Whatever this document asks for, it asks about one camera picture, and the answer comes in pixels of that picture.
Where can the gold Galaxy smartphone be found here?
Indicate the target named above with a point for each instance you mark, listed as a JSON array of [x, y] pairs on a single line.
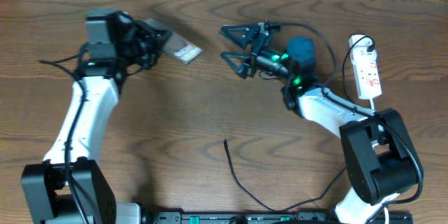
[[175, 44]]

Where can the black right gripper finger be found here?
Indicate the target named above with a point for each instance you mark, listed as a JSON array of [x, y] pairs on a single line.
[[240, 63], [240, 35]]

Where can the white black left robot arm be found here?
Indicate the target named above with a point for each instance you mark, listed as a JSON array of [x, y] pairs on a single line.
[[68, 186]]

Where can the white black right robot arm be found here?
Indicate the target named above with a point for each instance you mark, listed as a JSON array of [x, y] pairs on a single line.
[[380, 158]]

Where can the white power strip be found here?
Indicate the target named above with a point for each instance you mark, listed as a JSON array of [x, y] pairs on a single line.
[[363, 57]]

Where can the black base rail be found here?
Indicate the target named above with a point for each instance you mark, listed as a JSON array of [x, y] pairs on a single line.
[[237, 218]]

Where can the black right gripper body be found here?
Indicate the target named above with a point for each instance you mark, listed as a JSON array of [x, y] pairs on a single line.
[[265, 59]]

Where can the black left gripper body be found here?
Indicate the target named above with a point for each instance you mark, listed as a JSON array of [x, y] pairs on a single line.
[[144, 45]]

